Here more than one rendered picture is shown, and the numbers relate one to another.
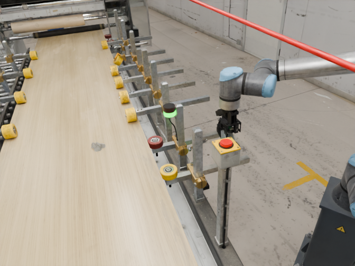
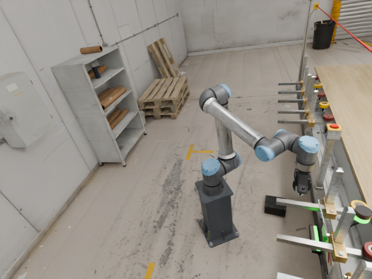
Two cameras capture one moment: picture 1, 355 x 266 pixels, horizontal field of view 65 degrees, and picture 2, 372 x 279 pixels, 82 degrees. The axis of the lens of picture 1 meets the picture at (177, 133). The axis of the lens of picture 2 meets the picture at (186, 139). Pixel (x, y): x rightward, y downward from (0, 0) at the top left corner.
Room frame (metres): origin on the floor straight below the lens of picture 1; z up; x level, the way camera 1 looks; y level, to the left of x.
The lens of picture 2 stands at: (2.04, -0.15, 2.00)
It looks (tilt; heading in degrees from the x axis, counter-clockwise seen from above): 34 degrees down; 221
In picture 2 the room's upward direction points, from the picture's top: 11 degrees counter-clockwise
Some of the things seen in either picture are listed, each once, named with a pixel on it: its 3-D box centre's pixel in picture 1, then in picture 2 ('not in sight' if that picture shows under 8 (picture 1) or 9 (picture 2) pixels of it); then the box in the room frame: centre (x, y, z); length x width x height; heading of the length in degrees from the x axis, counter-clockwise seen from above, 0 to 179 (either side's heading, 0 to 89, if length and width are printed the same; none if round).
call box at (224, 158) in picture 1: (225, 153); (332, 132); (0.71, -0.15, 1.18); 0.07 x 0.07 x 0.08; 16
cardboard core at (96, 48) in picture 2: not in sight; (91, 50); (0.32, -3.02, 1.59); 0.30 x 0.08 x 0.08; 112
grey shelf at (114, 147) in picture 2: not in sight; (109, 108); (0.42, -2.97, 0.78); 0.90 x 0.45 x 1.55; 22
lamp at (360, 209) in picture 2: (170, 124); (356, 225); (1.19, 0.03, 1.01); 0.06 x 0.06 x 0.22; 16
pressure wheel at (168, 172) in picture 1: (169, 177); (357, 211); (0.97, 0.05, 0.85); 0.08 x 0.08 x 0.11
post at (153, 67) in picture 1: (156, 95); not in sight; (1.69, 0.12, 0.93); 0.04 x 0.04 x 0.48; 16
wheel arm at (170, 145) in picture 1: (189, 141); (323, 247); (1.26, -0.07, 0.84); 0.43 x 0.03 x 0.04; 106
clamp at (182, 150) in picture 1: (179, 145); (338, 246); (1.22, -0.01, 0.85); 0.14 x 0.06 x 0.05; 16
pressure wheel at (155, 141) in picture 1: (156, 147); (371, 255); (1.21, 0.12, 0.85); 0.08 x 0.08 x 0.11
